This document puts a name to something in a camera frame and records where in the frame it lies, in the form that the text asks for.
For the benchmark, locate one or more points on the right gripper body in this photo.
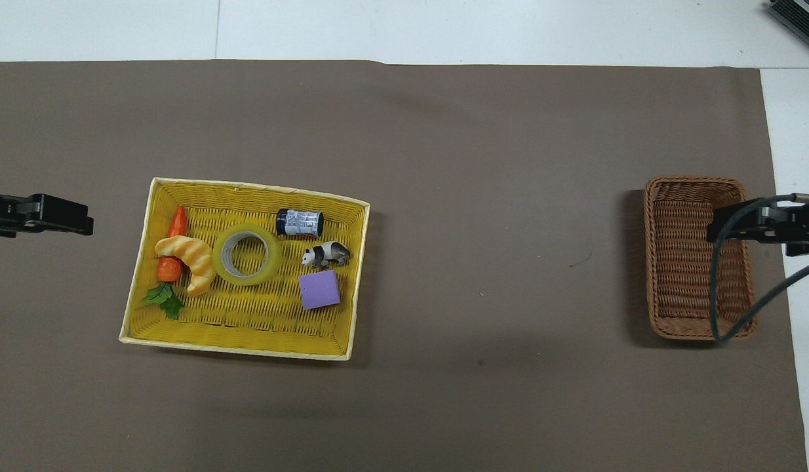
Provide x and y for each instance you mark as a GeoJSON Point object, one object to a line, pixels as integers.
{"type": "Point", "coordinates": [804, 233]}

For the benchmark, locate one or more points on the brown wicker basket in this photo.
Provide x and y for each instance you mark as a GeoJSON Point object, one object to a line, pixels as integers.
{"type": "Point", "coordinates": [680, 262]}

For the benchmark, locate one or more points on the yellow tape roll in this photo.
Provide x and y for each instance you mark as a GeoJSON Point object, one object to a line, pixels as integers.
{"type": "Point", "coordinates": [247, 281]}

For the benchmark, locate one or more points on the yellow wicker basket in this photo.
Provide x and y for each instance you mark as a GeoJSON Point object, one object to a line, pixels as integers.
{"type": "Point", "coordinates": [260, 314]}

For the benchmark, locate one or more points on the orange toy carrot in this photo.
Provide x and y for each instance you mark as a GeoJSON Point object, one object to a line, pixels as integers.
{"type": "Point", "coordinates": [178, 223]}

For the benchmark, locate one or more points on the toy croissant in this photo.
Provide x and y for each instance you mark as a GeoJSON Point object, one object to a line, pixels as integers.
{"type": "Point", "coordinates": [198, 262]}

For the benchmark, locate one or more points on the black stand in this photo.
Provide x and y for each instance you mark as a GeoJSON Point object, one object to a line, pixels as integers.
{"type": "Point", "coordinates": [801, 16]}

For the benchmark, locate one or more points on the black jar with label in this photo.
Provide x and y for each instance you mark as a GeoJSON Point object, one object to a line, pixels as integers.
{"type": "Point", "coordinates": [299, 223]}

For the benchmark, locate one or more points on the purple block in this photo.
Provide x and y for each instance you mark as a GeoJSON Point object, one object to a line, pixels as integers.
{"type": "Point", "coordinates": [319, 290]}

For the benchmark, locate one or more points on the toy panda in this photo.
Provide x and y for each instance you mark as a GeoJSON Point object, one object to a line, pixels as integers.
{"type": "Point", "coordinates": [326, 254]}

